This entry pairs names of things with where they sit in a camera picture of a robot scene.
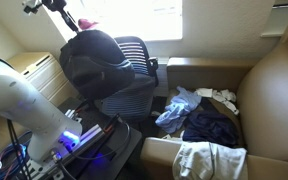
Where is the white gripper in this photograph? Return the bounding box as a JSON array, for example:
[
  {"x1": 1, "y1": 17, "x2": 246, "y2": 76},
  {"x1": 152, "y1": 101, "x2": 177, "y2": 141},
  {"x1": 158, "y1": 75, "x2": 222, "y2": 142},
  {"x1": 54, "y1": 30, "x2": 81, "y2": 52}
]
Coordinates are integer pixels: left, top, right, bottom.
[{"x1": 42, "y1": 0, "x2": 79, "y2": 33}]

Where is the black backpack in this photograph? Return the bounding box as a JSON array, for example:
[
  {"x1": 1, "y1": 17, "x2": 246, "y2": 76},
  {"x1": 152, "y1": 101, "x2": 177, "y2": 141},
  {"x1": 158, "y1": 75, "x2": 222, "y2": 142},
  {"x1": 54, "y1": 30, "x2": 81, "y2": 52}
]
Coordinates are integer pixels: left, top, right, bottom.
[{"x1": 59, "y1": 30, "x2": 135, "y2": 101}]

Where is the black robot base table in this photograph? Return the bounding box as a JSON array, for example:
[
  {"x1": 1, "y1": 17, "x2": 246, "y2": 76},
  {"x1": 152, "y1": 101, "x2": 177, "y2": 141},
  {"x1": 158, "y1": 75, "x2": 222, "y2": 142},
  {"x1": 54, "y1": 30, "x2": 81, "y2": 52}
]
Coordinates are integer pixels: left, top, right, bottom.
[{"x1": 30, "y1": 105, "x2": 142, "y2": 180}]

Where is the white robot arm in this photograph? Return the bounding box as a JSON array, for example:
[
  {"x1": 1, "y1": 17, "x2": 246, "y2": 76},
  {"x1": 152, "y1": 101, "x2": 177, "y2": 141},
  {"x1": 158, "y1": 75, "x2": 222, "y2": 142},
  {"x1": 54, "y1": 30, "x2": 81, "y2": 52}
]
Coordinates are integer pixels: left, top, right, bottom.
[{"x1": 0, "y1": 59, "x2": 82, "y2": 163}]

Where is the black mesh office chair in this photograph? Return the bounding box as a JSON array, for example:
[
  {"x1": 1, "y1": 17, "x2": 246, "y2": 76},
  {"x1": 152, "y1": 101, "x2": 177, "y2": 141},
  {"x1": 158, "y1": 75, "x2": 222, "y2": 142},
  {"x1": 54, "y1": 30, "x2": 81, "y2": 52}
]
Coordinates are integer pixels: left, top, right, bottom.
[{"x1": 102, "y1": 36, "x2": 159, "y2": 122}]

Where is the red cap on windowsill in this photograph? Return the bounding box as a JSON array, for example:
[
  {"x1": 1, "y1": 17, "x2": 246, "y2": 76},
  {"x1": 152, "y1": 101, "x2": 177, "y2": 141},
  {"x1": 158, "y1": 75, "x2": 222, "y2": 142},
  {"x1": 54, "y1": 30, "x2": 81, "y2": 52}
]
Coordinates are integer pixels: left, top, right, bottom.
[{"x1": 78, "y1": 19, "x2": 97, "y2": 30}]

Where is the beige drawer cabinet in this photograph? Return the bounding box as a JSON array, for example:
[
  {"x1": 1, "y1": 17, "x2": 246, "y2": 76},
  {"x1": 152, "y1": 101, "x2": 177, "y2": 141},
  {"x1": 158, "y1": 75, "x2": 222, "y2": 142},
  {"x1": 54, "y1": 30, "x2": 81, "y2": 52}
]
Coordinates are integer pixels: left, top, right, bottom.
[{"x1": 7, "y1": 52, "x2": 79, "y2": 106}]

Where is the light blue shirt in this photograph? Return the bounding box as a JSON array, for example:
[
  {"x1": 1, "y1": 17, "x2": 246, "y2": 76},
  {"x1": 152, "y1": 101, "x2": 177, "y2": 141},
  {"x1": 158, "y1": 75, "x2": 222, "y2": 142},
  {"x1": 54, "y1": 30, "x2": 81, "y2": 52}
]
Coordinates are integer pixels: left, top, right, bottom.
[{"x1": 155, "y1": 86, "x2": 202, "y2": 134}]

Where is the dark navy garment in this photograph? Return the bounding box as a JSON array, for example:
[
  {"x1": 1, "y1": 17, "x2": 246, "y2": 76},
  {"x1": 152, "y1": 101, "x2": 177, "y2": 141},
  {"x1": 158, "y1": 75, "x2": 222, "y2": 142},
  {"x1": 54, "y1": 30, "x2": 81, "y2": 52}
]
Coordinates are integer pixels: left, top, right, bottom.
[{"x1": 182, "y1": 98, "x2": 239, "y2": 148}]

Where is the white socks pile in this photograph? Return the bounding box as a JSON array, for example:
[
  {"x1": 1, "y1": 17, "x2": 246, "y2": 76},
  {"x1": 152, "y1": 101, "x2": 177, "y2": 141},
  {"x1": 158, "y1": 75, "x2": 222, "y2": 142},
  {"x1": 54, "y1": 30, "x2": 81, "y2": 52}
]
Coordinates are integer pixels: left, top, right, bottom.
[{"x1": 195, "y1": 88, "x2": 239, "y2": 115}]

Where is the white cloth on armrest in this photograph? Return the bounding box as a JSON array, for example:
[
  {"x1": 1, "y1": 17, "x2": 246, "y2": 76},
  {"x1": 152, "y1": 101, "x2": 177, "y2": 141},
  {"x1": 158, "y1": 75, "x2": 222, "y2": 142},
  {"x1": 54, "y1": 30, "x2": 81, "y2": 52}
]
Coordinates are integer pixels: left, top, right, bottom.
[{"x1": 172, "y1": 142, "x2": 248, "y2": 180}]

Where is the tan leather sofa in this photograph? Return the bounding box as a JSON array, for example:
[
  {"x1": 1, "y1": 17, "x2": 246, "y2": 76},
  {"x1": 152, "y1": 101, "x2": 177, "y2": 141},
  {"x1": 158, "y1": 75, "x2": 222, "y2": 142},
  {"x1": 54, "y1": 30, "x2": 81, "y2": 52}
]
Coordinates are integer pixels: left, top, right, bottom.
[{"x1": 140, "y1": 39, "x2": 288, "y2": 180}]

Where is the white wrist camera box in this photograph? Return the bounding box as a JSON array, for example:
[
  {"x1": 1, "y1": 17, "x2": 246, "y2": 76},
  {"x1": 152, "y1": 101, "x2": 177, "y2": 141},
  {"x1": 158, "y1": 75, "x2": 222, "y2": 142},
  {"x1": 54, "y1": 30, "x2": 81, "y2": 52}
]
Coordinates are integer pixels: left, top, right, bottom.
[{"x1": 22, "y1": 0, "x2": 42, "y2": 14}]

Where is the blue cable bundle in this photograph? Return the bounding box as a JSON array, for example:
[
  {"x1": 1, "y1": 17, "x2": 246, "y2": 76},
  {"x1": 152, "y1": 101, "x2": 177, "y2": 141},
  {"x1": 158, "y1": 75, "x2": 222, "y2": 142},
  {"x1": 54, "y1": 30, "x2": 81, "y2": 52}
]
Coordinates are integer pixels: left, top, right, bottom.
[{"x1": 0, "y1": 131, "x2": 34, "y2": 180}]

